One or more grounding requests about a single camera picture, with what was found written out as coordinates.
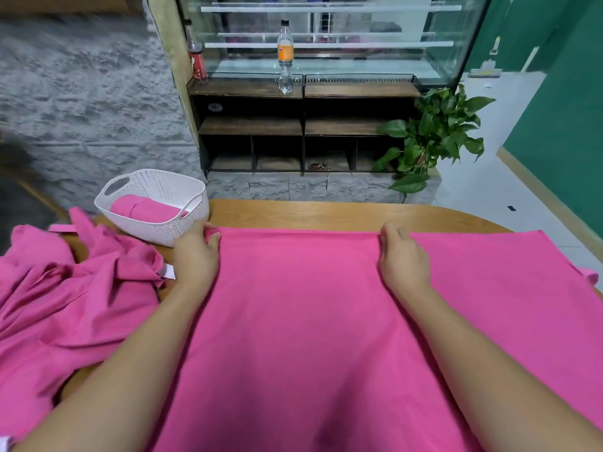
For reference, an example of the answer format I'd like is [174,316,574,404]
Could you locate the person's left hand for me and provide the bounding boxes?
[171,220,224,298]

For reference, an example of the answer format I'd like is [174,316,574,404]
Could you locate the person's right hand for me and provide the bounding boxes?
[377,220,435,300]

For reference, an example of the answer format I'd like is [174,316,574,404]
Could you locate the pink towel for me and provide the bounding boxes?
[110,193,190,225]
[149,225,603,452]

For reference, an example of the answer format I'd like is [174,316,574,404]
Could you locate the white woven plastic basket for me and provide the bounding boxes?
[92,168,211,249]

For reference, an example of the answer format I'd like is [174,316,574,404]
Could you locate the pile of pink cloths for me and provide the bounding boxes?
[0,205,177,444]

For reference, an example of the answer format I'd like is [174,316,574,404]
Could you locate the person's right forearm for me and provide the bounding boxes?
[398,285,603,452]

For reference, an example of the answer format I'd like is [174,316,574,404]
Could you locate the person's left forearm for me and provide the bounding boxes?
[12,280,215,452]

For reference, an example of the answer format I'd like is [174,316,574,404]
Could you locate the green potted plant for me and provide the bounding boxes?
[371,83,497,196]

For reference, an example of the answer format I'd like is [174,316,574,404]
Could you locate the red label cola bottle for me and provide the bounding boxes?
[183,22,209,83]

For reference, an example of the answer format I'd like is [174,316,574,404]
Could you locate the white mop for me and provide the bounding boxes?
[467,41,506,80]

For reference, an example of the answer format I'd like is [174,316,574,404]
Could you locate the clear bottle with orange label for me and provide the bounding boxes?
[276,19,296,97]

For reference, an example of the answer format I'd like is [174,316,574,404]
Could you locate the glass display case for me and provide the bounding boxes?
[173,0,494,87]

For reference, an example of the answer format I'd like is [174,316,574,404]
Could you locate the wooden bar counter top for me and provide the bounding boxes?
[0,0,143,18]

